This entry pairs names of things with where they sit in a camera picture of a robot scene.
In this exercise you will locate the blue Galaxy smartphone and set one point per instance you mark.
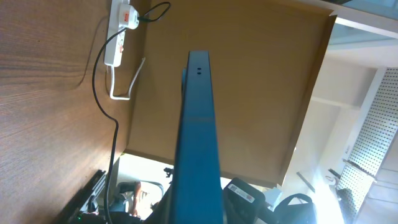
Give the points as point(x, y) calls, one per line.
point(196, 195)

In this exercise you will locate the white USB charger plug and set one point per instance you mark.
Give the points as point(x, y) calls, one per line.
point(128, 17)

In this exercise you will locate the white power strip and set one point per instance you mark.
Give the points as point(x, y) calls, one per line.
point(113, 51)

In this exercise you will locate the seated person in background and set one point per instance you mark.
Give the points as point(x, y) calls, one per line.
point(137, 198)

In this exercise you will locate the perforated white metal panel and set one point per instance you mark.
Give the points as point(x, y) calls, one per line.
point(371, 145)

